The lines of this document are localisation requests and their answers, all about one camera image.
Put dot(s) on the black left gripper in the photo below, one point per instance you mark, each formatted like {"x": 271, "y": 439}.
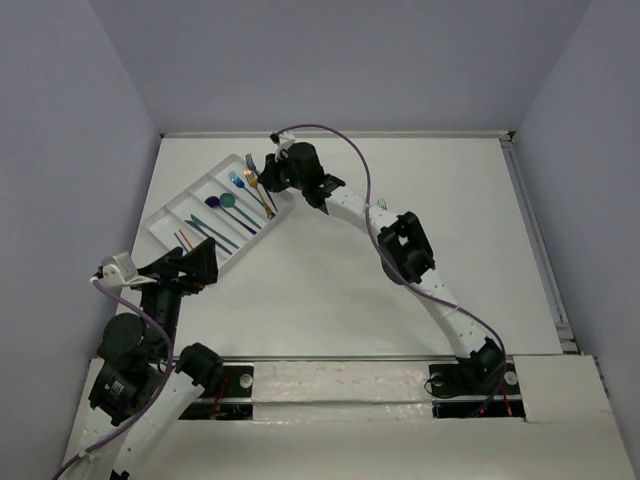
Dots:
{"x": 176, "y": 275}

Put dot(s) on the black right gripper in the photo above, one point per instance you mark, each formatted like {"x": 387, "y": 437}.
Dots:
{"x": 268, "y": 176}

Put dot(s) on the blue knife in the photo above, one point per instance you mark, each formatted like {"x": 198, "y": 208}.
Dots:
{"x": 199, "y": 229}

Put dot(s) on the orange chopstick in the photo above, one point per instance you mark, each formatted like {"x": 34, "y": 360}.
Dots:
{"x": 185, "y": 239}

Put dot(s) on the teal knife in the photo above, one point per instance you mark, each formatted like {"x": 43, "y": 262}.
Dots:
{"x": 201, "y": 223}

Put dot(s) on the gold metal fork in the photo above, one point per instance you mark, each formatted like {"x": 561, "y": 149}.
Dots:
{"x": 251, "y": 179}

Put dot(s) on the blue metal fork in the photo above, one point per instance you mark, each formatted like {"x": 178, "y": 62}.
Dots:
{"x": 250, "y": 164}
{"x": 239, "y": 183}

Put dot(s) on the purple metal spoon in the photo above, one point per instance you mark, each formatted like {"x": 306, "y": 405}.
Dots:
{"x": 214, "y": 202}

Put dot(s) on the teal spoon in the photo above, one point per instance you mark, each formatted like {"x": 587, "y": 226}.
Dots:
{"x": 228, "y": 202}

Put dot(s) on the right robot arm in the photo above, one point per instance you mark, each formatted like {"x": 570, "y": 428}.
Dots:
{"x": 406, "y": 256}

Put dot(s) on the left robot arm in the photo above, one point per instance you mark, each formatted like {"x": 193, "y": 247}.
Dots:
{"x": 143, "y": 387}

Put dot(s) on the white divided utensil tray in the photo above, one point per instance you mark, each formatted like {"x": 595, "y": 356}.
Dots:
{"x": 169, "y": 218}

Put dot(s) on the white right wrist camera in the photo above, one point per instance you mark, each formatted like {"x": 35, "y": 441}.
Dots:
{"x": 282, "y": 141}

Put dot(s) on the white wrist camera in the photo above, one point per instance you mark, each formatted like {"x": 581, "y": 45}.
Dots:
{"x": 282, "y": 141}
{"x": 119, "y": 271}

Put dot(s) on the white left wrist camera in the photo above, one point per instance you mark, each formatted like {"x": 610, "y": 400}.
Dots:
{"x": 119, "y": 271}

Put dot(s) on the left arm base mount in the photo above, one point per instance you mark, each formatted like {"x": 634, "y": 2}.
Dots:
{"x": 231, "y": 402}

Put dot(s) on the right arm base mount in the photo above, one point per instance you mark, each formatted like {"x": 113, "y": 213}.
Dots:
{"x": 453, "y": 397}

